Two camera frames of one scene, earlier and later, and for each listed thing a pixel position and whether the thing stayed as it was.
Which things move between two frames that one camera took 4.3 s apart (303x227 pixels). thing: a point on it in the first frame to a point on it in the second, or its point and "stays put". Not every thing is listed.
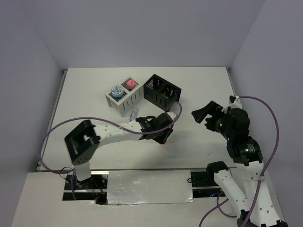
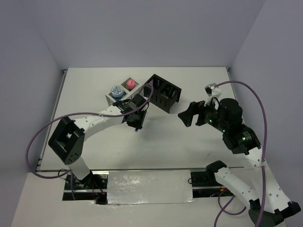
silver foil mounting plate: x=149 y=186 stays put
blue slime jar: x=118 y=92 stays put
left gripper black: x=162 y=139 to x=138 y=124
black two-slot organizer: x=160 y=92 stays put
